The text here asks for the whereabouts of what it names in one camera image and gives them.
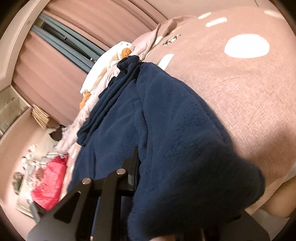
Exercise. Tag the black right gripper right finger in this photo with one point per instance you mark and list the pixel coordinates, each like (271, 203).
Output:
(244, 228)

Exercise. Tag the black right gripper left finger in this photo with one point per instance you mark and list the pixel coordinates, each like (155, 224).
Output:
(92, 210)

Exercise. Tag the navy blue fleece garment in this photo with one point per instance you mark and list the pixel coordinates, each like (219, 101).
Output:
(189, 173)

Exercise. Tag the pile of folded clothes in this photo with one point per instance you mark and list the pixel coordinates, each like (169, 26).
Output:
(35, 162)

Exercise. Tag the red puffer jacket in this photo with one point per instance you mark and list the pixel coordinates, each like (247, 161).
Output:
(48, 192)

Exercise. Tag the green patterned cloth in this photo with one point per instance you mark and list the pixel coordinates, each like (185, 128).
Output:
(17, 182)

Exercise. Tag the black garment near pillow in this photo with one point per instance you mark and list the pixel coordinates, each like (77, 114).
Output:
(57, 134)

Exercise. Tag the white and orange plush toy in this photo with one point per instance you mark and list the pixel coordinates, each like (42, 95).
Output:
(101, 66)

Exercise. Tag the grey blue curtain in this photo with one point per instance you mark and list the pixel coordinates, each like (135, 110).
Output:
(72, 45)

